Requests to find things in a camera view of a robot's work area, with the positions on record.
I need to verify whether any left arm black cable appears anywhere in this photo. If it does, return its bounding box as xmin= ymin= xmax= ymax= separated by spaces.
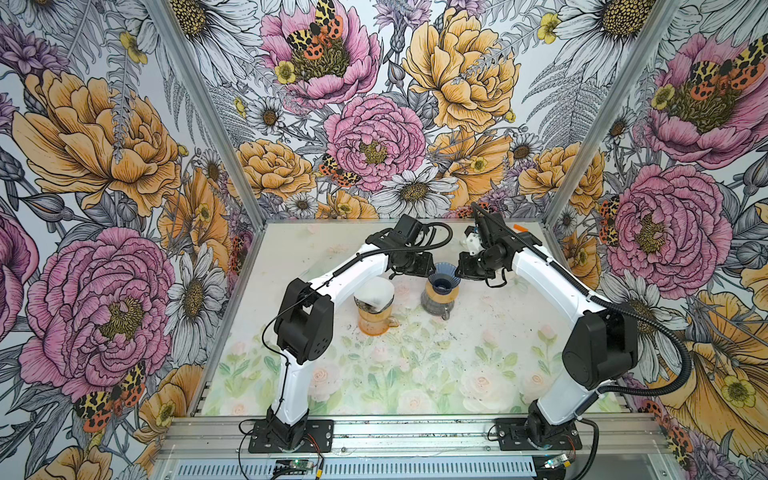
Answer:
xmin=260 ymin=221 xmax=455 ymax=421

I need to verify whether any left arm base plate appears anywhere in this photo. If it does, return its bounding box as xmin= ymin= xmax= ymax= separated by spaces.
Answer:
xmin=247 ymin=419 xmax=335 ymax=454

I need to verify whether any clear grey glass pitcher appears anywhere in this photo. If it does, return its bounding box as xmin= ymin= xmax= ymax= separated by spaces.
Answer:
xmin=421 ymin=296 xmax=455 ymax=321

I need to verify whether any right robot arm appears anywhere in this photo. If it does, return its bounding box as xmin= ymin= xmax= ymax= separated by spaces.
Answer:
xmin=457 ymin=204 xmax=638 ymax=449

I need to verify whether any orange glass pitcher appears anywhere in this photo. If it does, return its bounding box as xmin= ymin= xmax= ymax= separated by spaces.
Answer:
xmin=358 ymin=307 xmax=400 ymax=336

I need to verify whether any blue glass dripper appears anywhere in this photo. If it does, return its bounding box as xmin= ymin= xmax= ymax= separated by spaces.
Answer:
xmin=428 ymin=262 xmax=461 ymax=295

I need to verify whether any single white coffee filter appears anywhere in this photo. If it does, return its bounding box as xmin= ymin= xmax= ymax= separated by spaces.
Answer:
xmin=353 ymin=277 xmax=395 ymax=313

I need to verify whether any white vented cable duct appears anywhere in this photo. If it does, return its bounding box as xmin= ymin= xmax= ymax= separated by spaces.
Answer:
xmin=166 ymin=456 xmax=536 ymax=479

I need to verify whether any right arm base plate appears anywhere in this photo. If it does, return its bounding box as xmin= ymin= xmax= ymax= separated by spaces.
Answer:
xmin=491 ymin=417 xmax=583 ymax=452

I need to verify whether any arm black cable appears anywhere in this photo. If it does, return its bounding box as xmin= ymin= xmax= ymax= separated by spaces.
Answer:
xmin=260 ymin=221 xmax=455 ymax=421
xmin=470 ymin=202 xmax=694 ymax=397

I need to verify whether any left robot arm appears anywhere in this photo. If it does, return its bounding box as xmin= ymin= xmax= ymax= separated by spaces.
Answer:
xmin=252 ymin=217 xmax=442 ymax=451

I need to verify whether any aluminium mounting rail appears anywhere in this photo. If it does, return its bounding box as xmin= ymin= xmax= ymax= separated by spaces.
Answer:
xmin=157 ymin=413 xmax=669 ymax=461

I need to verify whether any green circuit board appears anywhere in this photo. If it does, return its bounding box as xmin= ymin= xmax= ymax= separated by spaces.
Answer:
xmin=271 ymin=459 xmax=316 ymax=479

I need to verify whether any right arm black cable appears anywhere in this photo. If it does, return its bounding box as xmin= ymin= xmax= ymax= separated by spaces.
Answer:
xmin=470 ymin=202 xmax=694 ymax=397

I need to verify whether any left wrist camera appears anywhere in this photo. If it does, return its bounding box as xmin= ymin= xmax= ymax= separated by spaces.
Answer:
xmin=391 ymin=215 xmax=423 ymax=245

